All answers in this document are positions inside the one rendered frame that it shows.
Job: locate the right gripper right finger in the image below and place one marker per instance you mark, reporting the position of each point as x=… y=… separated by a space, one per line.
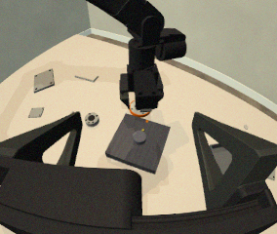
x=253 y=159

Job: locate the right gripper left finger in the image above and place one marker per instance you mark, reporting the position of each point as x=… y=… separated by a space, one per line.
x=31 y=145

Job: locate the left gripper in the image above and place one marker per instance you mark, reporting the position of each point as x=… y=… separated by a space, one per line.
x=123 y=86

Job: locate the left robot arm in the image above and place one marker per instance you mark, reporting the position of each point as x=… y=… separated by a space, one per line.
x=147 y=22

